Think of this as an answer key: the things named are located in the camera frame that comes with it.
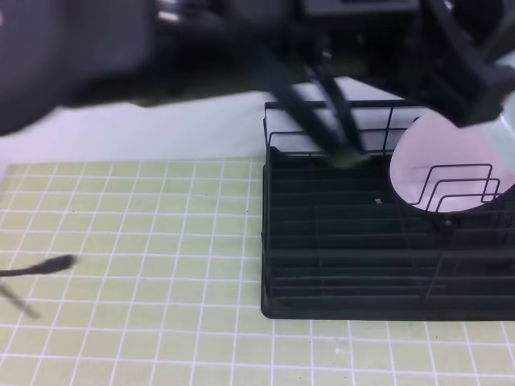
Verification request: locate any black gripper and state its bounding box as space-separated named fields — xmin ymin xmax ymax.
xmin=297 ymin=0 xmax=515 ymax=126

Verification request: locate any light blue round plate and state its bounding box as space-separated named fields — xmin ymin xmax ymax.
xmin=483 ymin=91 xmax=515 ymax=171

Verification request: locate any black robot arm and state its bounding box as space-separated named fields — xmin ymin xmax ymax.
xmin=1 ymin=1 xmax=514 ymax=146

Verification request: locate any pink round plate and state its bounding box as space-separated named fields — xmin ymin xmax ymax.
xmin=389 ymin=113 xmax=514 ymax=213

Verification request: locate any black wire dish rack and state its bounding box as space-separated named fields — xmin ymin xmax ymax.
xmin=261 ymin=100 xmax=514 ymax=321

